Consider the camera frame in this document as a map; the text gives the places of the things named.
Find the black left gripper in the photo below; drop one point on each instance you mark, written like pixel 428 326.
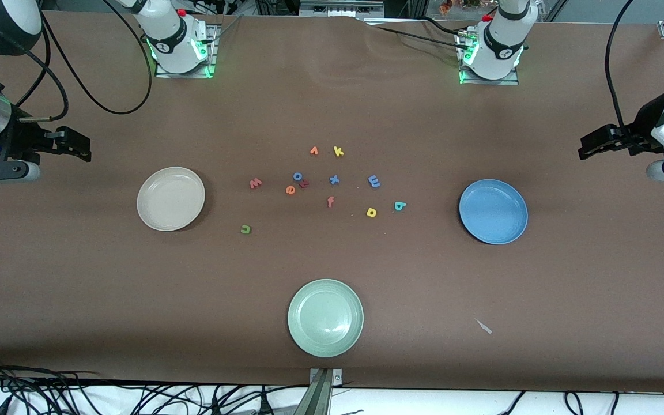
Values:
pixel 641 128

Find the brown paper table cover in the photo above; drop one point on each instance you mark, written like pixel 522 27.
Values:
pixel 78 288

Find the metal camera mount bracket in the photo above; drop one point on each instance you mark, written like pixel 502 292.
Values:
pixel 320 397

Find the blue foam letter m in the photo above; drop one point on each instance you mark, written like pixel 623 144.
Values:
pixel 374 181

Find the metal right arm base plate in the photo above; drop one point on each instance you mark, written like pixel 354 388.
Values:
pixel 185 74

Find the grey metal box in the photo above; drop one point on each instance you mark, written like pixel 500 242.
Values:
pixel 340 7

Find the beige brown plate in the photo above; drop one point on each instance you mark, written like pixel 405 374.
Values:
pixel 170 199

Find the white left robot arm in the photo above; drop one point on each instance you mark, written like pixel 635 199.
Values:
pixel 502 46

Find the small white paper scrap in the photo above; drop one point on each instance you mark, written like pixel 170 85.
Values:
pixel 485 327

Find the green plate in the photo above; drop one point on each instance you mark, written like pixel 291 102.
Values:
pixel 325 318

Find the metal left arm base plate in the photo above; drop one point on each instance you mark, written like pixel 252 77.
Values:
pixel 490 82

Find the red foam letter w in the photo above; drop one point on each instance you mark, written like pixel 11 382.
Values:
pixel 256 184

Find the blue plate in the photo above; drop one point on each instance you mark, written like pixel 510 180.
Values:
pixel 493 211

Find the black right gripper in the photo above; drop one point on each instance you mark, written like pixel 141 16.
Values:
pixel 21 140

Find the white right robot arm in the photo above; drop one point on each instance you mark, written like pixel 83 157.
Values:
pixel 170 40

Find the blue foam letter o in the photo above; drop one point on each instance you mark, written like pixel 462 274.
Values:
pixel 294 177

